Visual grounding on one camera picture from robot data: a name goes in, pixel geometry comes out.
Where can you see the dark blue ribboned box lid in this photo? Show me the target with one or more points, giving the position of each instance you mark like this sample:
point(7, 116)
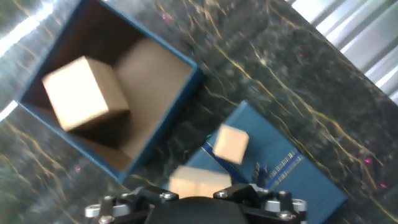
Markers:
point(311, 186)

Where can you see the black gold marble mat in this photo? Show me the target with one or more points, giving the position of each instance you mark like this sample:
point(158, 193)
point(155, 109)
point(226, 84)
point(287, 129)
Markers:
point(280, 77)

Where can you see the dark blue open gift box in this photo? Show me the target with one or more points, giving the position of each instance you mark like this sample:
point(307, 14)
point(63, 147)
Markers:
point(155, 81)

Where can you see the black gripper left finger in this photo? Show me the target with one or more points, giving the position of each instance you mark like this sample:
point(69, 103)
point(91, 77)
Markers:
point(146, 194)

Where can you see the large wooden block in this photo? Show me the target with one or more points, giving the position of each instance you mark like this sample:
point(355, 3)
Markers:
point(199, 183)
point(74, 93)

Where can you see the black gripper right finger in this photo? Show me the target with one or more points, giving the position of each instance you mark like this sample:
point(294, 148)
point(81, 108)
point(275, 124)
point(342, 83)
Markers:
point(242, 193)

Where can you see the small wooden cube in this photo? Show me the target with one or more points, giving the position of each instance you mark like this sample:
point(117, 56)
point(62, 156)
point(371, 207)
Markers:
point(231, 143)

